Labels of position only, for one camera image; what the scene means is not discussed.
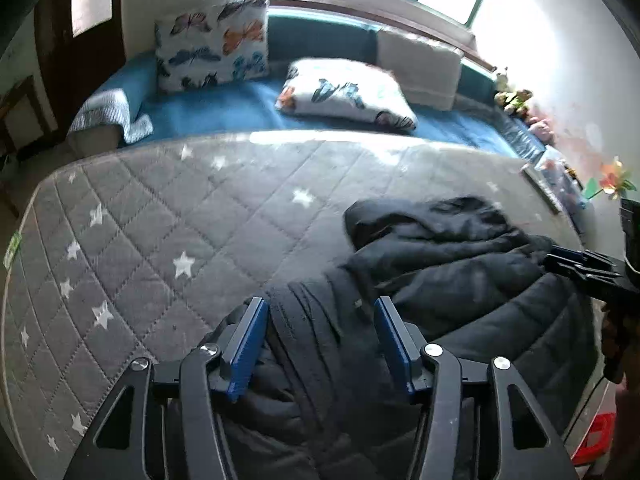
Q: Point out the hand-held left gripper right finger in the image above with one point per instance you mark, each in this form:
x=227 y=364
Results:
x=392 y=350

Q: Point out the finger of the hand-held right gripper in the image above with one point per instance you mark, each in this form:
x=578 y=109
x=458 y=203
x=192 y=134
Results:
x=585 y=256
x=575 y=270

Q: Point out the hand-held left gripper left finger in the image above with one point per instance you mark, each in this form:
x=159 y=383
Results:
x=247 y=350

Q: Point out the black puffer jacket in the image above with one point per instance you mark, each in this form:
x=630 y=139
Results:
x=450 y=270

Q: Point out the person's right forearm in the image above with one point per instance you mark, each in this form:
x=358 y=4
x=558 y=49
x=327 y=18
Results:
x=629 y=430

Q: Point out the person's right hand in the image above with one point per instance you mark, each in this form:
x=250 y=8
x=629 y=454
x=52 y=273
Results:
x=616 y=345

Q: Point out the colourful printed cloth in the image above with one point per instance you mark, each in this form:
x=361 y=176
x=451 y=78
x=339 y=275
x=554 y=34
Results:
x=565 y=177

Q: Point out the colourful paper pinwheel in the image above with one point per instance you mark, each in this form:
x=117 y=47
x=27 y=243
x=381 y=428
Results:
x=615 y=180

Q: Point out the dark wooden stick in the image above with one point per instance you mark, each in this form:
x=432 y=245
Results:
x=540 y=187

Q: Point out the pink plush toy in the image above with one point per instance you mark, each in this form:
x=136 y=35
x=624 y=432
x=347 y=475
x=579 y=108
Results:
x=541 y=129

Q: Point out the red plastic basket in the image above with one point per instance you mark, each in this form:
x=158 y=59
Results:
x=595 y=440

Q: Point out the grey star quilted mattress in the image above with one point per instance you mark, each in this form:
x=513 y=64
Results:
x=150 y=220

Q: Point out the stuffed toy animals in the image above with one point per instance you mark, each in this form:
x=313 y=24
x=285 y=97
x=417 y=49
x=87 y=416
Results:
x=515 y=101

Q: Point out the white plush dog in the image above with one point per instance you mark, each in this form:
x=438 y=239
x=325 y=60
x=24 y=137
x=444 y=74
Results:
x=502 y=79

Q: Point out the teal sofa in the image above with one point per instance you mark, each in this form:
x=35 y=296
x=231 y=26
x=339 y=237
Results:
x=210 y=110

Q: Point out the beige back cushion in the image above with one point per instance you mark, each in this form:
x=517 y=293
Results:
x=420 y=65

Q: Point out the flat butterfly print pillow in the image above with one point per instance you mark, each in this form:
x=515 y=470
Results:
x=345 y=90

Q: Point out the pale blue striped blanket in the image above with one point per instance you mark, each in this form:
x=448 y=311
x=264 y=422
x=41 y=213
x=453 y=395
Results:
x=100 y=110

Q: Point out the upright butterfly print pillow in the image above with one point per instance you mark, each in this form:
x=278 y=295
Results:
x=210 y=45

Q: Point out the dark wooden door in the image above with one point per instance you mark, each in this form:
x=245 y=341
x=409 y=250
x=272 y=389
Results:
x=95 y=60

